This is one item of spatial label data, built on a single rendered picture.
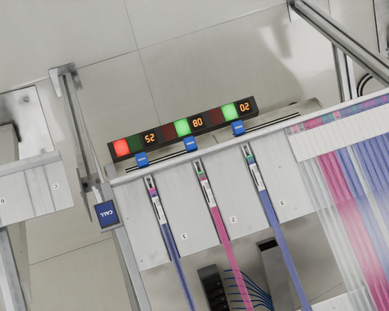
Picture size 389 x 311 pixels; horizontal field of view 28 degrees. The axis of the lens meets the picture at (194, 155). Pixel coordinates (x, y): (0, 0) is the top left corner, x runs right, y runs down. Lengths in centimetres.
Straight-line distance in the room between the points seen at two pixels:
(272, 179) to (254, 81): 82
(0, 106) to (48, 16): 30
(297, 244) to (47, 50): 90
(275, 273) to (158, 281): 29
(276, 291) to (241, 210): 41
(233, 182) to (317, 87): 94
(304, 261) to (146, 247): 55
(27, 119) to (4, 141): 13
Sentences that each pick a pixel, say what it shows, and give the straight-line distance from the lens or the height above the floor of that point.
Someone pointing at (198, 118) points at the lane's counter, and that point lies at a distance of 170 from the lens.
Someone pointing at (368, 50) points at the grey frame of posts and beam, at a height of 48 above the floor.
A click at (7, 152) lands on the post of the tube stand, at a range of 218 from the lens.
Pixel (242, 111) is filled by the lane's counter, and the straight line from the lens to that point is 171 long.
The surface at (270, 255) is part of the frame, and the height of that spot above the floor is 66.
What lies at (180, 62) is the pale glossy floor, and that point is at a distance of 236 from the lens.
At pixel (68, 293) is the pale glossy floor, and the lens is 270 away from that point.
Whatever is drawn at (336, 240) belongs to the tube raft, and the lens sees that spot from 165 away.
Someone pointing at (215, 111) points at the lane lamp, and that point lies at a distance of 171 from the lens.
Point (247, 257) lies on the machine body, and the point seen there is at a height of 62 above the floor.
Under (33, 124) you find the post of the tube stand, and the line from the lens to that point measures 236.
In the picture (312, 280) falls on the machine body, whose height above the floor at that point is 62.
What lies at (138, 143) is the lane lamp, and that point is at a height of 66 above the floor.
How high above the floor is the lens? 215
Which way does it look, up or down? 60 degrees down
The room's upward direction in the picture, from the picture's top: 152 degrees clockwise
